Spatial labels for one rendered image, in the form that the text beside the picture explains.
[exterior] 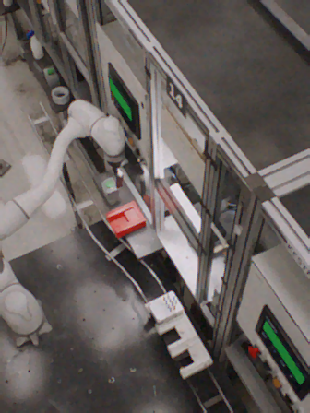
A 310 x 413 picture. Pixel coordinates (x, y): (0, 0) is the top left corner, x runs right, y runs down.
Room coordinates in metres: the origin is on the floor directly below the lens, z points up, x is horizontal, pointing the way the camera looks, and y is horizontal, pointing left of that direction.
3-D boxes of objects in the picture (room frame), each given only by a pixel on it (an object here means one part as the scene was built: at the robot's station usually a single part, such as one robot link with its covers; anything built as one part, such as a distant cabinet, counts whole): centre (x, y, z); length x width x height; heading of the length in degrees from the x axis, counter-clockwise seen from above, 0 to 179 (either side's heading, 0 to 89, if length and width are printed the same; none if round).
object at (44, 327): (0.96, 0.63, 0.71); 0.22 x 0.18 x 0.06; 25
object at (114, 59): (1.57, 0.00, 1.60); 0.42 x 0.29 x 0.46; 25
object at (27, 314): (0.99, 0.65, 0.85); 0.18 x 0.16 x 0.22; 42
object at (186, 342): (0.83, -0.07, 0.84); 0.36 x 0.14 x 0.10; 25
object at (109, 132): (1.46, 0.18, 1.49); 0.13 x 0.11 x 0.16; 42
